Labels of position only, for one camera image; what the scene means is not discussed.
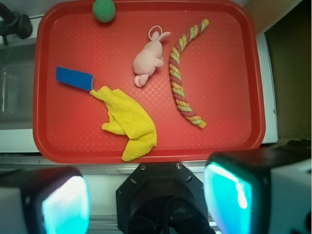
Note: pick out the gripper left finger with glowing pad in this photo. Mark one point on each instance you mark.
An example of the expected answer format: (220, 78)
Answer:
(44, 201)

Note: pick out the red plastic tray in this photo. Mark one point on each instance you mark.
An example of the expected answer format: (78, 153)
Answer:
(220, 76)

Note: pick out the blue sponge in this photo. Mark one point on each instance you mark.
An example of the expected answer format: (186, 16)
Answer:
(75, 78)

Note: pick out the green knitted ball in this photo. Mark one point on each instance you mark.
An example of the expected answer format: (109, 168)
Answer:
(104, 10)

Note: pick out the multicolour twisted rope toy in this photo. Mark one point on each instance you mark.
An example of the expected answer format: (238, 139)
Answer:
(175, 74)

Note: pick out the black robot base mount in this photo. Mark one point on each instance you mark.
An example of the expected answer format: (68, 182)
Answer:
(162, 198)

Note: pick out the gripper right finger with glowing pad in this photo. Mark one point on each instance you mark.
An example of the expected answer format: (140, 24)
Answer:
(262, 191)

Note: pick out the pink plush bunny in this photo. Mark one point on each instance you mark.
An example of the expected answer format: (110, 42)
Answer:
(150, 57)

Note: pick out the black clamp knob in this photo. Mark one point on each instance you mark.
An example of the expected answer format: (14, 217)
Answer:
(13, 23)

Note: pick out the yellow microfiber cloth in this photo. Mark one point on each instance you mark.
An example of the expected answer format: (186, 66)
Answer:
(128, 118)

